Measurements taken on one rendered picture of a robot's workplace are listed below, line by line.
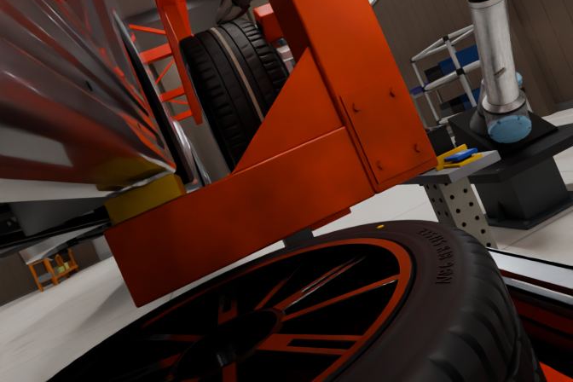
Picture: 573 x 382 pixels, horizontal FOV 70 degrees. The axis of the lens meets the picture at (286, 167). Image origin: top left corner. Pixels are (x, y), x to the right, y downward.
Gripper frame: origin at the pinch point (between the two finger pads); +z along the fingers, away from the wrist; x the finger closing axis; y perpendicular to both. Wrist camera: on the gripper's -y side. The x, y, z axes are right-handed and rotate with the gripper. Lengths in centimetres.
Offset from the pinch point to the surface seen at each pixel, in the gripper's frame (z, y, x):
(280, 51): -2.6, -20.4, -17.3
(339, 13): -10, -58, -14
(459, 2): -256, 292, -211
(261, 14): -7.4, -16.6, -6.7
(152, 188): 42, -63, -6
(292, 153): 20, -66, -23
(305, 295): 34, -96, -25
